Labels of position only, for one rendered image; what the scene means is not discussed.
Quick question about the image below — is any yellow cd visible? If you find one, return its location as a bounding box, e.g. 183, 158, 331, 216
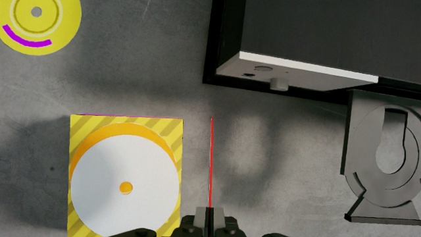
0, 0, 82, 55

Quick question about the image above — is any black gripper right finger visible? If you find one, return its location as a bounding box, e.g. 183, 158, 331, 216
210, 207, 289, 237

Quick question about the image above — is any white disc with centre hole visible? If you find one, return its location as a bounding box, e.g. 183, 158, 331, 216
70, 135, 179, 237

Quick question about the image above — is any black rectangular box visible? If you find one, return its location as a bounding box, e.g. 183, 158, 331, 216
202, 0, 349, 105

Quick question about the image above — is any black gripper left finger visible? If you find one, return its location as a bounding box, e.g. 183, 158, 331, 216
108, 207, 209, 237

